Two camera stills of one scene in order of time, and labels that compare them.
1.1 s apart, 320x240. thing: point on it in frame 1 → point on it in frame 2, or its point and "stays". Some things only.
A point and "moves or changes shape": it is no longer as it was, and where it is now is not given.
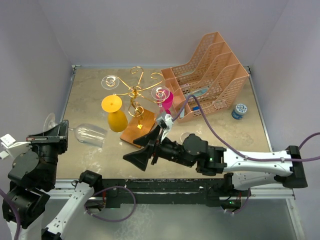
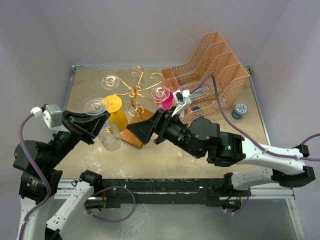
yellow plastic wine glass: (117, 120) stays
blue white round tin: (238, 112) stays
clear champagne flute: (160, 93) stays
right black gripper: (140, 158) → (143, 130)
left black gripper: (58, 136) → (83, 126)
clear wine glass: (110, 82) stays
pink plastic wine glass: (165, 98) stays
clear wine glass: (89, 134) moves or changes shape
